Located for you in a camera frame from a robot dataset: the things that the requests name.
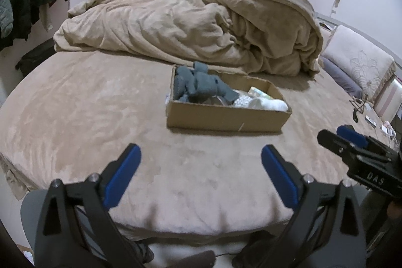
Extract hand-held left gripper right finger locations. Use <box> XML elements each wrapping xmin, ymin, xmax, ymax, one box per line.
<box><xmin>261</xmin><ymin>144</ymin><xmax>368</xmax><ymax>268</ymax></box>

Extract clear plastic bag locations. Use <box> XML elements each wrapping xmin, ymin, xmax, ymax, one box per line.
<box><xmin>207</xmin><ymin>95</ymin><xmax>234</xmax><ymax>107</ymax></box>

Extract bag of white beads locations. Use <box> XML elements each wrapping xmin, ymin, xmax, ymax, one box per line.
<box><xmin>232</xmin><ymin>95</ymin><xmax>263</xmax><ymax>110</ymax></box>

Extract grey pillow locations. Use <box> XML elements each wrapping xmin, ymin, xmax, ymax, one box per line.
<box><xmin>319</xmin><ymin>58</ymin><xmax>365</xmax><ymax>99</ymax></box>

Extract pink striped cushion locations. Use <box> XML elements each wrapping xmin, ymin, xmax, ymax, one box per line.
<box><xmin>374</xmin><ymin>76</ymin><xmax>402</xmax><ymax>121</ymax></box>

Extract bed with beige sheet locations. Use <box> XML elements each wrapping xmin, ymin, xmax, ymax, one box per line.
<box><xmin>0</xmin><ymin>48</ymin><xmax>393</xmax><ymax>237</ymax></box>

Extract grey socks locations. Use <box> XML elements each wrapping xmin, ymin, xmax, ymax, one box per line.
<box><xmin>174</xmin><ymin>61</ymin><xmax>239</xmax><ymax>105</ymax></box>

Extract beige fleece blanket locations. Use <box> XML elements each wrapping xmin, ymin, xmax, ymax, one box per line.
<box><xmin>53</xmin><ymin>0</ymin><xmax>324</xmax><ymax>78</ymax></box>

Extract white socks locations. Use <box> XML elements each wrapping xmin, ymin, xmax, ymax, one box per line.
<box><xmin>249</xmin><ymin>97</ymin><xmax>289</xmax><ymax>112</ymax></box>

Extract brown cardboard box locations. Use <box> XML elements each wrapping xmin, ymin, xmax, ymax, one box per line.
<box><xmin>165</xmin><ymin>65</ymin><xmax>292</xmax><ymax>133</ymax></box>

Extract black bag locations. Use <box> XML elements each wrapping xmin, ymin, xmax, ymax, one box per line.
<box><xmin>16</xmin><ymin>38</ymin><xmax>57</xmax><ymax>78</ymax></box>

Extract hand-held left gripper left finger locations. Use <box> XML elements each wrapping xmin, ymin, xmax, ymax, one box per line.
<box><xmin>33</xmin><ymin>143</ymin><xmax>145</xmax><ymax>268</ymax></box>

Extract white floral pillow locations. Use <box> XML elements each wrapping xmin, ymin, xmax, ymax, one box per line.
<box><xmin>322</xmin><ymin>25</ymin><xmax>397</xmax><ymax>102</ymax></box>

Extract black phone stand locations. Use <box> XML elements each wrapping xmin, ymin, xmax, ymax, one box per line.
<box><xmin>349</xmin><ymin>95</ymin><xmax>373</xmax><ymax>122</ymax></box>

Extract grey metal headboard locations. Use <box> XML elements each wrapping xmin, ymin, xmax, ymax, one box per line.
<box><xmin>316</xmin><ymin>13</ymin><xmax>402</xmax><ymax>58</ymax></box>

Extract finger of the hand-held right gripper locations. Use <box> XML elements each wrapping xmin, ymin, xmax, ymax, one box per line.
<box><xmin>317</xmin><ymin>129</ymin><xmax>358</xmax><ymax>159</ymax></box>
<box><xmin>337</xmin><ymin>125</ymin><xmax>391</xmax><ymax>151</ymax></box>

